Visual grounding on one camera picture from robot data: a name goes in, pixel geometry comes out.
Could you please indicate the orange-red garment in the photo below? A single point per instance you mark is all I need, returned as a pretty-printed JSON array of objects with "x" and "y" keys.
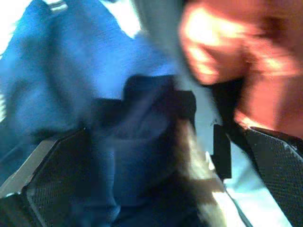
[{"x": 260, "y": 59}]

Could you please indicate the navy blue garment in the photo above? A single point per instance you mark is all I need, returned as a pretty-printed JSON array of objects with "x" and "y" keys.
[{"x": 71, "y": 71}]

